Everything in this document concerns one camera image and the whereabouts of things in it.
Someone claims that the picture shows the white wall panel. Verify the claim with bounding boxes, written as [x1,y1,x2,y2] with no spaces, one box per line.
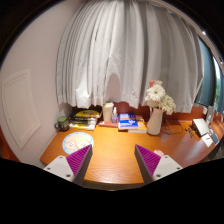
[2,69,41,149]

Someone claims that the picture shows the white laptop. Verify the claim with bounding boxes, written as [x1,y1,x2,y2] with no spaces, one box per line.
[192,118,209,137]

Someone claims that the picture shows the pink computer mouse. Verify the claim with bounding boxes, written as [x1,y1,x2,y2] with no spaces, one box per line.
[154,150,164,156]

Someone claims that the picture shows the white ceramic vase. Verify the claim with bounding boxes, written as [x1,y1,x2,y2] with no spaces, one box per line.
[147,108,163,135]

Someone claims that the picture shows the white and pink flowers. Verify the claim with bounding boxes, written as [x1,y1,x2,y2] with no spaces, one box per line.
[144,80,176,115]

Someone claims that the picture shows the clear sanitizer bottle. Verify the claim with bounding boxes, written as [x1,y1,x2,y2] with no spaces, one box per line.
[112,107,118,124]

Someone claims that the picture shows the white curtain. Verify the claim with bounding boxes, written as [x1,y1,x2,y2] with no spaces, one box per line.
[56,0,203,113]

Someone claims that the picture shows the stack of dark books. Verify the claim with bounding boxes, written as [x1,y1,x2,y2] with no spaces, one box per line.
[69,107,102,130]

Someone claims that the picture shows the black cable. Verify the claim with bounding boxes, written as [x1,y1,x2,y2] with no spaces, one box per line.
[161,118,185,136]

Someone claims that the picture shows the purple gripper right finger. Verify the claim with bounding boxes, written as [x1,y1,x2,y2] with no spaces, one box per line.
[134,143,184,185]

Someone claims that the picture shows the round cartoon mouse pad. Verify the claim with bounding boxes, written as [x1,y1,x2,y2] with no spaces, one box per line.
[62,132,94,154]

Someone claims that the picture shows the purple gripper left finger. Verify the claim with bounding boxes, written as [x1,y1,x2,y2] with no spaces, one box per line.
[43,143,94,187]

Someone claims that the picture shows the orange book under blue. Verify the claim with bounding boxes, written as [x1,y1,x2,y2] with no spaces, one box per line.
[129,115,147,133]

